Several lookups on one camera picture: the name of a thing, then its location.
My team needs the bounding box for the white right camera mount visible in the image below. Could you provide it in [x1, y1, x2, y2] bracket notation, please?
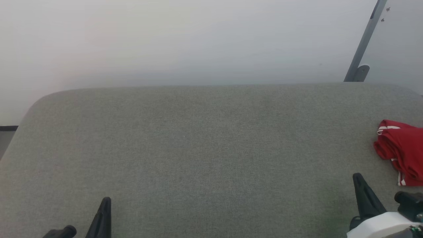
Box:
[346, 212, 423, 238]

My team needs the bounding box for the red and white basketball jersey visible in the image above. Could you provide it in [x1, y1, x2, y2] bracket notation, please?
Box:
[373, 119, 423, 186]

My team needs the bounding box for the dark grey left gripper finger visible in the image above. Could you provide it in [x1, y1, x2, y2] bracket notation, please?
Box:
[85, 197, 112, 238]

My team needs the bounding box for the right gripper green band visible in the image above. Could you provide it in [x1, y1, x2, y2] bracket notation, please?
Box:
[350, 173, 387, 231]

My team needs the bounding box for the grey metal post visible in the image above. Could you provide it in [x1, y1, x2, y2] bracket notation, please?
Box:
[344, 0, 388, 82]

